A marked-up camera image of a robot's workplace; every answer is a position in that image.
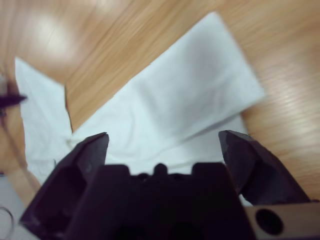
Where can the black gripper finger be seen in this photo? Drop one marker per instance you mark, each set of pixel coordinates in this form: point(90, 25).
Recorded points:
point(70, 180)
point(12, 99)
point(255, 172)

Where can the white t-shirt with small logo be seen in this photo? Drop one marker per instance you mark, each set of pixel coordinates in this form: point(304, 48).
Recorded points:
point(162, 105)

